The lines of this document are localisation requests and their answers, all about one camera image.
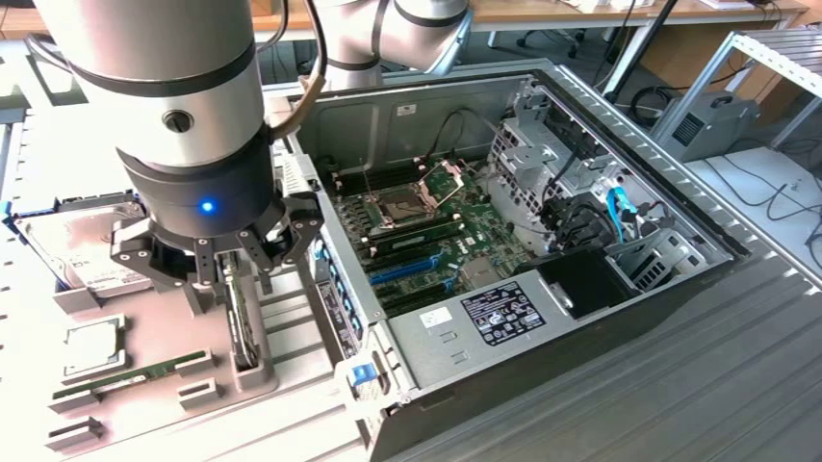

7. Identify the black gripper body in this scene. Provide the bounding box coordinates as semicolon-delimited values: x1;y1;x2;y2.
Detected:
119;127;290;243

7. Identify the graphics card with metal bracket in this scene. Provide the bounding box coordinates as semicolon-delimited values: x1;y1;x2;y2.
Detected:
217;254;262;374

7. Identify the hard disk in blue carrier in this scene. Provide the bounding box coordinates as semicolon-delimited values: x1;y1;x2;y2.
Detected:
0;190;159;298

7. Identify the thin locking lever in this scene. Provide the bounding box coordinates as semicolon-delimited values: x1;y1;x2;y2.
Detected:
359;156;381;201

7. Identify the CPU socket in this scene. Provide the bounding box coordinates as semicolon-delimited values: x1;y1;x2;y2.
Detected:
371;188;440;228

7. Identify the dark RAM stick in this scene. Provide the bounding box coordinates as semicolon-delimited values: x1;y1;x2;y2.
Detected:
366;221;465;255

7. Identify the grey parts rack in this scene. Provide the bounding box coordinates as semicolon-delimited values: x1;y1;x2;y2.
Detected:
45;262;282;453

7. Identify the blue expansion slot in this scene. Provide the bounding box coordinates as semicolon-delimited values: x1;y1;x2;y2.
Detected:
367;256;444;287

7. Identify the silver CPU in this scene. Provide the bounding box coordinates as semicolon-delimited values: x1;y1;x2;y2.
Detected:
62;321;129;380

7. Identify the metal socket cover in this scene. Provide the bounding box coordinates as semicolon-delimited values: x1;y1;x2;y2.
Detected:
415;160;469;204

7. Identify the green RAM stick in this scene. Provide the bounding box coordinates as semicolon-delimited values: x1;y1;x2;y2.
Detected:
51;352;209;400

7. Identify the green motherboard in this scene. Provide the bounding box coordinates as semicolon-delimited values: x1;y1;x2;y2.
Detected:
330;156;548;319

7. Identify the silver chipset heatsink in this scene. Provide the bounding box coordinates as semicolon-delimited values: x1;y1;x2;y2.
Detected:
461;256;508;289

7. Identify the perforated metal drive cage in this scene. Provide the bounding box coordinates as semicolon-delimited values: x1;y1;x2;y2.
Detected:
485;115;622;203

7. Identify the grey power supply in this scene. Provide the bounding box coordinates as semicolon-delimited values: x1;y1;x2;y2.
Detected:
385;268;577;403

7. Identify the wooden office desk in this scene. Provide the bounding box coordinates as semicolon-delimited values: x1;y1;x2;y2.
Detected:
466;0;812;97
0;0;323;47

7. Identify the open PC case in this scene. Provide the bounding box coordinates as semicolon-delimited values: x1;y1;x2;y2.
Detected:
262;57;754;462

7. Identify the black office chair base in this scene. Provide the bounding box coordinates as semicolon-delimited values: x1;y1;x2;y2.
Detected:
486;27;590;61

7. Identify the metal disk bay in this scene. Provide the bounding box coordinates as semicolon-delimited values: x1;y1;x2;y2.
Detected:
605;227;737;295

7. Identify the black slanted pole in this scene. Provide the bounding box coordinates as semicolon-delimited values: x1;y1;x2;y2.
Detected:
602;0;682;105

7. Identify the grey control box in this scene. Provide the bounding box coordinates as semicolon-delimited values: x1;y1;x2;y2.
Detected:
666;90;765;164

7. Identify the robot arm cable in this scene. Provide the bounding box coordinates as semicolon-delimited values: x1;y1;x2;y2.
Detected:
254;0;333;143

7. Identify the black wire bundle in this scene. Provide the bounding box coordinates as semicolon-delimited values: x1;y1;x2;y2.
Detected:
537;194;612;255

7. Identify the blue wire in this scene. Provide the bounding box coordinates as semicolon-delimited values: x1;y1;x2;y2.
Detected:
605;185;645;247

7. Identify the aluminium frame shelf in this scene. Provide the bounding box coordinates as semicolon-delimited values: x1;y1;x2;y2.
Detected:
646;26;822;150

